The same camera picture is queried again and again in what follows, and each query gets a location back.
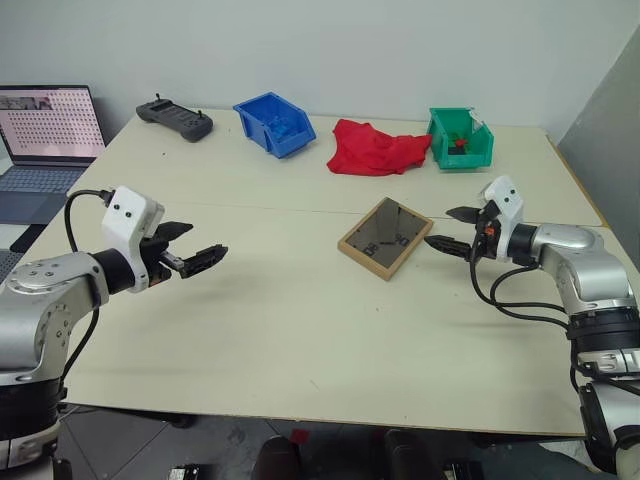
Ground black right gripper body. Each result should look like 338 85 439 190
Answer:
467 200 505 261

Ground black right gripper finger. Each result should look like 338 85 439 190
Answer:
445 205 484 225
423 233 474 260

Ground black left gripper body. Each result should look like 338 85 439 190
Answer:
139 227 186 289

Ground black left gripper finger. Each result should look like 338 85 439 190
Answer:
158 221 195 242
179 244 231 280

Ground green plastic bin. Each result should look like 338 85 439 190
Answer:
426 105 496 173

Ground gray handheld remote controller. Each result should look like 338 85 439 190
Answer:
136 93 215 143

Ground red cloth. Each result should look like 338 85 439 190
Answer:
326 118 433 178

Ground blue plastic bin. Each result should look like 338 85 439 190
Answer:
232 91 318 161

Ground blue plastic parts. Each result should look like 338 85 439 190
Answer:
268 116 297 142

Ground gray partition panel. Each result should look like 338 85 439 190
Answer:
556 48 640 242

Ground gray laptop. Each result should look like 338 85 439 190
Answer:
0 84 108 224

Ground dark rounded shape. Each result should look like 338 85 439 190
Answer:
251 435 304 480

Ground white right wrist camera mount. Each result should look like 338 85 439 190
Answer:
481 175 526 262

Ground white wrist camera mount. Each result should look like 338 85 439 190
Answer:
481 175 526 262
101 186 166 294

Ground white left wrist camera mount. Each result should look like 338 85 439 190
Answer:
101 186 166 294

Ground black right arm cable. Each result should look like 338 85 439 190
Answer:
467 251 582 334

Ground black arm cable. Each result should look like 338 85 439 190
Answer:
58 188 114 401
467 251 582 334

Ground wooden picture frame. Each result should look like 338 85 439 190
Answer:
337 196 435 283

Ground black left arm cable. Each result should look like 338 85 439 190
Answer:
58 188 114 401

